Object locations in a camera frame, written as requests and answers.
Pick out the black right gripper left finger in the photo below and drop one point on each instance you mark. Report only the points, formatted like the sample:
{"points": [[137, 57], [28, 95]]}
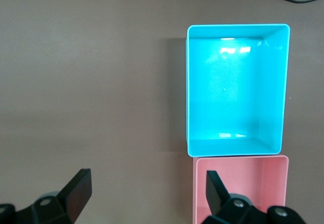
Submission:
{"points": [[73, 191]]}

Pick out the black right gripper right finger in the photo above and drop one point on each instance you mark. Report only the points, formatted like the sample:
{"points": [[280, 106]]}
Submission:
{"points": [[215, 191]]}

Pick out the pink plastic bin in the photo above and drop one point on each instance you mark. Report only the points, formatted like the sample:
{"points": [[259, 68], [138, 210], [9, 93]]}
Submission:
{"points": [[243, 176]]}

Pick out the blue plastic bin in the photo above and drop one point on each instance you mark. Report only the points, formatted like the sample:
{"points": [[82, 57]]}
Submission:
{"points": [[227, 90]]}

